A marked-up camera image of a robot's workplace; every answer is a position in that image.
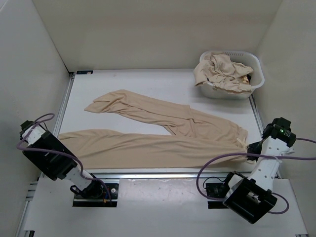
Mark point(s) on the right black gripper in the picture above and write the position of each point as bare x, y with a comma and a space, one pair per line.
252, 147

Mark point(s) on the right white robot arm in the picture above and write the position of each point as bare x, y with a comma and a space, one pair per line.
252, 197

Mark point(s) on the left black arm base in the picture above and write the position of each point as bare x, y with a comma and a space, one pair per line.
95, 195

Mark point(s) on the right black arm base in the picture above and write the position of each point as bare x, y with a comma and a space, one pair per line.
218, 190

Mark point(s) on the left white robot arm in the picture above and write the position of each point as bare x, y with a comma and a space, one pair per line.
55, 160

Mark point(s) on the white laundry basket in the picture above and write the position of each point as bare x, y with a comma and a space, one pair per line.
256, 78

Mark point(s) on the beige clothes pile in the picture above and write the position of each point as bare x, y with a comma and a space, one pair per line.
218, 69

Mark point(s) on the black corner label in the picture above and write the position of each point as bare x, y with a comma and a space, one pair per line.
84, 72

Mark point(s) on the right aluminium rail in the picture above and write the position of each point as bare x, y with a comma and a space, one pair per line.
256, 114

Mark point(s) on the front aluminium rail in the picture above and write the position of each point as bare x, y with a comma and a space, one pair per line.
146, 175

